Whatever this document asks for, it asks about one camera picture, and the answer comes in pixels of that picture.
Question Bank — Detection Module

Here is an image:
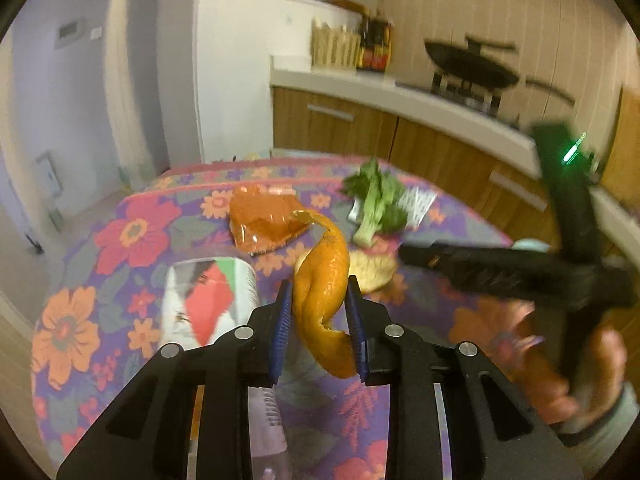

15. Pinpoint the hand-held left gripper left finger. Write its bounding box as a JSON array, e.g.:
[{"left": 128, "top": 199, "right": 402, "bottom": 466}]
[{"left": 57, "top": 279, "right": 296, "bottom": 480}]

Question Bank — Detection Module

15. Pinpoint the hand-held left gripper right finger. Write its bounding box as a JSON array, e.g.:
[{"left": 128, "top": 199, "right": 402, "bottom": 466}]
[{"left": 346, "top": 275, "right": 586, "bottom": 480}]

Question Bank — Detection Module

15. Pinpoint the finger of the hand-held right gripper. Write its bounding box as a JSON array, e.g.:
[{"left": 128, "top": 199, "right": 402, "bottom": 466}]
[{"left": 397, "top": 241, "right": 556, "bottom": 297}]

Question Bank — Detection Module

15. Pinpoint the orange peel strip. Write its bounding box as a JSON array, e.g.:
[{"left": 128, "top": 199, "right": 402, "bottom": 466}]
[{"left": 291, "top": 210, "right": 351, "bottom": 380}]

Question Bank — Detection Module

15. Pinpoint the person's right forearm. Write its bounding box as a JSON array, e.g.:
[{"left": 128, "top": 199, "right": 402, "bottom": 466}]
[{"left": 555, "top": 384, "right": 640, "bottom": 477}]

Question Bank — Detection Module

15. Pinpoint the person's right hand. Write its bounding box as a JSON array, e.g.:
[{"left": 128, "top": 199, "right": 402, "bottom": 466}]
[{"left": 520, "top": 325, "right": 630, "bottom": 427}]

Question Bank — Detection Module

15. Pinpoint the pale peel piece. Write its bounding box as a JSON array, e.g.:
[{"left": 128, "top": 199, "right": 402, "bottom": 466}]
[{"left": 348, "top": 250, "right": 398, "bottom": 295}]

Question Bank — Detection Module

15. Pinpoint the wooden cutting board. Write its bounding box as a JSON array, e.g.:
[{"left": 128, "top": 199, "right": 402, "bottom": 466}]
[{"left": 600, "top": 85, "right": 640, "bottom": 201}]

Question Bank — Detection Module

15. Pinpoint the clear plastic bottle with label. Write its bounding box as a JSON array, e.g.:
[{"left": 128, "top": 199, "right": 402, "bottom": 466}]
[{"left": 157, "top": 255, "right": 293, "bottom": 480}]

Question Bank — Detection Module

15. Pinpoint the orange snack packet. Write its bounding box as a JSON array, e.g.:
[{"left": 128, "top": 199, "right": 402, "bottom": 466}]
[{"left": 229, "top": 186, "right": 312, "bottom": 256}]

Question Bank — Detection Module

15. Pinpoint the green leafy vegetable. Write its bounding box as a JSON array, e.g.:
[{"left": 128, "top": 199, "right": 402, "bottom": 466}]
[{"left": 342, "top": 157, "right": 408, "bottom": 248}]

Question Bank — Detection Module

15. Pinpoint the black gas stove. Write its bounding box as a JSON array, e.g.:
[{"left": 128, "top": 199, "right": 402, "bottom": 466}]
[{"left": 395, "top": 72, "right": 526, "bottom": 128}]

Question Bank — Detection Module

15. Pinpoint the floral tablecloth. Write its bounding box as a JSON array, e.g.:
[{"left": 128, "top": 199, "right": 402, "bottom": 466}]
[{"left": 30, "top": 157, "right": 566, "bottom": 480}]

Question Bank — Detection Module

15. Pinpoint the black wok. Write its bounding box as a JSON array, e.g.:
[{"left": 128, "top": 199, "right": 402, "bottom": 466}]
[{"left": 424, "top": 35, "right": 576, "bottom": 106}]

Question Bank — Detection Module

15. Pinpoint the wooden kitchen cabinet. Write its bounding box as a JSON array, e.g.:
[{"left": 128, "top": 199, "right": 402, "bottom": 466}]
[{"left": 272, "top": 87, "right": 640, "bottom": 261}]

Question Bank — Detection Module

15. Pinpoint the white kitchen countertop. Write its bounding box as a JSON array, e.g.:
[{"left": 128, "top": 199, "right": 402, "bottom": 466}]
[{"left": 270, "top": 55, "right": 640, "bottom": 241}]

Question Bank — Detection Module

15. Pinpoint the red label sauce bottle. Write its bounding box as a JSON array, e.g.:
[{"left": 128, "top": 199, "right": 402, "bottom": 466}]
[{"left": 371, "top": 17, "right": 394, "bottom": 72}]

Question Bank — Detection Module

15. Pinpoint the dark sauce bottle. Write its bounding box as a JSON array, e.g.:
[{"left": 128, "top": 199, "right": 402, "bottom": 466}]
[{"left": 357, "top": 14, "right": 374, "bottom": 70}]

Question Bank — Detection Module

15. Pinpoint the beige woven basket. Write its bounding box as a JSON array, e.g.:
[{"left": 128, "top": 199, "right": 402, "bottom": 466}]
[{"left": 311, "top": 17, "right": 362, "bottom": 68}]

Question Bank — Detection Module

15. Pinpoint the wooden board on ledge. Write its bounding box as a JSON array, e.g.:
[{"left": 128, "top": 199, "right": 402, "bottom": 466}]
[{"left": 325, "top": 0, "right": 368, "bottom": 15}]

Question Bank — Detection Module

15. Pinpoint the white wall box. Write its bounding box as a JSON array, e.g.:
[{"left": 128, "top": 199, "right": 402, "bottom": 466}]
[{"left": 35, "top": 152, "right": 63, "bottom": 196}]

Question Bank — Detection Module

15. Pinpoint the wall intercom panel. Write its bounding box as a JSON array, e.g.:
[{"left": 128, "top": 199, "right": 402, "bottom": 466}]
[{"left": 54, "top": 19, "right": 87, "bottom": 48}]

